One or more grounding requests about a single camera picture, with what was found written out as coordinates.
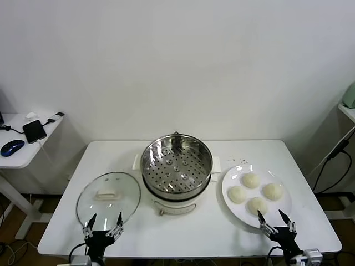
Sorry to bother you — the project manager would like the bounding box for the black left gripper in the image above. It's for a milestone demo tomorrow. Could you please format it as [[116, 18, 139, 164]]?
[[82, 212, 124, 260]]

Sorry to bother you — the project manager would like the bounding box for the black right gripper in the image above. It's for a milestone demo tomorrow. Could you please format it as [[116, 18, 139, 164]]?
[[257, 209, 303, 259]]

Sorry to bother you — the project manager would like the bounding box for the white steamed baozi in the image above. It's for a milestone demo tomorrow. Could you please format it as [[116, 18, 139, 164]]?
[[246, 196, 268, 216], [241, 173, 261, 190], [262, 182, 284, 202], [227, 185, 247, 204]]

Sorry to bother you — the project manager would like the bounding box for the round glass pot lid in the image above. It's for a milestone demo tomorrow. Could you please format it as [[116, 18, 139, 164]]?
[[76, 171, 141, 232]]

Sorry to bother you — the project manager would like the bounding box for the perforated steel steamer basket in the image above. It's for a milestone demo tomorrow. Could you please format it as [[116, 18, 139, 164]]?
[[132, 131, 222, 201]]

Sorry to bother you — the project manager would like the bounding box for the white round plate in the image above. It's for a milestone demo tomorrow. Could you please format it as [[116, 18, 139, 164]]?
[[221, 165, 293, 229]]

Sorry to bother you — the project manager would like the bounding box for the white electric cooker base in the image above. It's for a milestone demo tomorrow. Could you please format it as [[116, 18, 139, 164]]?
[[143, 174, 219, 217]]

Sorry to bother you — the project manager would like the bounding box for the white side desk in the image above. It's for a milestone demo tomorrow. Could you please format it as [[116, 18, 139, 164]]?
[[0, 112, 66, 241]]

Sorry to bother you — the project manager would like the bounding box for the black smartphone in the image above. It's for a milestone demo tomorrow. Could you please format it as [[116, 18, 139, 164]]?
[[22, 120, 47, 144]]

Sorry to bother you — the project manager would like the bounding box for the black and silver adapter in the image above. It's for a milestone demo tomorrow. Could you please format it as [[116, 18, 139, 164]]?
[[47, 111, 65, 123]]

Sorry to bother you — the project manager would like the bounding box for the blue computer mouse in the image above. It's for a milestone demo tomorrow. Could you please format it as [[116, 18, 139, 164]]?
[[0, 140, 26, 157]]

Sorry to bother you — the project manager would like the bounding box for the white table with appliance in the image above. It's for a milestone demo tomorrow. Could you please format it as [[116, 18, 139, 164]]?
[[323, 101, 355, 220]]

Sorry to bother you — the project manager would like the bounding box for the mint green appliance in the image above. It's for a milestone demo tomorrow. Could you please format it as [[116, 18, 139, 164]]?
[[341, 83, 355, 109]]

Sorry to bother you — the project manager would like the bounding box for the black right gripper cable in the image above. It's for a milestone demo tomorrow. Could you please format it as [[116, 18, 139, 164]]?
[[267, 245, 286, 266]]

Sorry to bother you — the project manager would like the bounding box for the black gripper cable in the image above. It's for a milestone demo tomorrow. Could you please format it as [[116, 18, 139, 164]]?
[[267, 245, 286, 266], [68, 243, 88, 258]]

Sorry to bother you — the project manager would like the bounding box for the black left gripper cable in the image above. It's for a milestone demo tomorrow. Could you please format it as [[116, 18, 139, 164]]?
[[68, 243, 88, 258]]

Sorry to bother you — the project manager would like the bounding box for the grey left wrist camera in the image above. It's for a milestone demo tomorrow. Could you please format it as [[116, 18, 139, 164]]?
[[68, 255, 93, 266]]

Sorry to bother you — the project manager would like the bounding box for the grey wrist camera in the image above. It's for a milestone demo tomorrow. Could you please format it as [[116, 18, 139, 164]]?
[[68, 255, 93, 266], [292, 248, 324, 266]]

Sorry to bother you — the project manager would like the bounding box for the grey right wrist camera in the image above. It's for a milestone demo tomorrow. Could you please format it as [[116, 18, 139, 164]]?
[[292, 248, 324, 266]]

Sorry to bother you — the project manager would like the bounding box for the white wall cable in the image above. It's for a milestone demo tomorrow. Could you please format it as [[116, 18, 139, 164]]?
[[309, 129, 355, 174]]

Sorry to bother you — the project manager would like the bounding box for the white phone charging cable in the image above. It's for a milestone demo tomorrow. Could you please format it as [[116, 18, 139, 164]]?
[[35, 140, 55, 170]]

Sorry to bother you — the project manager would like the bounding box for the black power cable with adapter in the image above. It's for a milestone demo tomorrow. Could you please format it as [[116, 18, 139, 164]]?
[[312, 140, 353, 193]]

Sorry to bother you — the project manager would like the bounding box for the white floor cable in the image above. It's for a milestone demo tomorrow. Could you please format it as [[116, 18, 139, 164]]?
[[7, 240, 31, 266]]

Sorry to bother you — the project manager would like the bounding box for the thin black desk cable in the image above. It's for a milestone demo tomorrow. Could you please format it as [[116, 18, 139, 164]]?
[[0, 119, 53, 134]]

